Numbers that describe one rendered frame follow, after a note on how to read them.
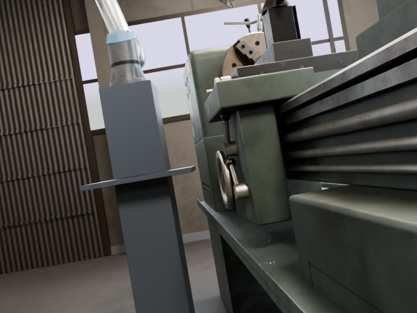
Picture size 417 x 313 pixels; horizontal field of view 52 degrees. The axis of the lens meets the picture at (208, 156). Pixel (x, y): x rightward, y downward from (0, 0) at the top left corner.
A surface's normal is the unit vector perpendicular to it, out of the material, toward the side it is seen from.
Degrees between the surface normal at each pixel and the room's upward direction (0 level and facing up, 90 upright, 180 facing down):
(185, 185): 90
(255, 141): 90
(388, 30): 90
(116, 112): 90
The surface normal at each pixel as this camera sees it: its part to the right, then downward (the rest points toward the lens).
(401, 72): -0.98, 0.17
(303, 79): 0.10, -0.03
